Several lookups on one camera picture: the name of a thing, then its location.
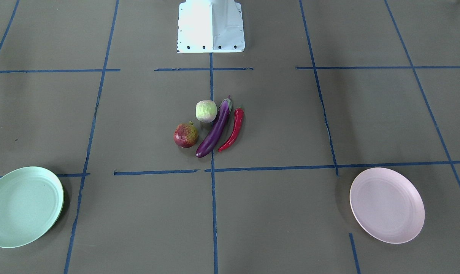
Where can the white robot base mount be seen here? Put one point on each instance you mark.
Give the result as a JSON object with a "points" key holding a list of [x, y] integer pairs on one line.
{"points": [[210, 26]]}

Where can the pink plate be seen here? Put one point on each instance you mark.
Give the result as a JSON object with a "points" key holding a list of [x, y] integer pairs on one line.
{"points": [[387, 205]]}

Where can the green cabbage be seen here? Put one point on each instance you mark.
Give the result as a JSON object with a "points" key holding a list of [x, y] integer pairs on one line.
{"points": [[206, 111]]}

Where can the purple eggplant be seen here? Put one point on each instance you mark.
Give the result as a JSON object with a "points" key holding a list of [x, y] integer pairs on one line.
{"points": [[212, 138]]}

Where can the green plate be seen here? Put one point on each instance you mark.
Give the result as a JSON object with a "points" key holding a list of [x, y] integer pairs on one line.
{"points": [[31, 201]]}

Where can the red yellow pomegranate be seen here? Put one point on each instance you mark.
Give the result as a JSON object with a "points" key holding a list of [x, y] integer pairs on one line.
{"points": [[186, 135]]}

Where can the red chili pepper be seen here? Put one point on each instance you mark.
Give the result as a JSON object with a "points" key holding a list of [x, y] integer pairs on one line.
{"points": [[238, 121]]}

